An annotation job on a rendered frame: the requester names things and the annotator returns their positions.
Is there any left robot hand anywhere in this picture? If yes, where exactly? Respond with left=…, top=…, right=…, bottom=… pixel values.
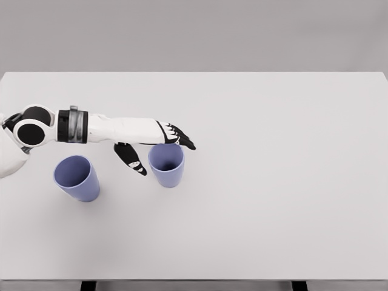
left=113, top=117, right=197, bottom=177

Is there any lavender plastic cup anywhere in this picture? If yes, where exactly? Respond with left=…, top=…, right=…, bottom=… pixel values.
left=53, top=155, right=101, bottom=203
left=147, top=143, right=186, bottom=189

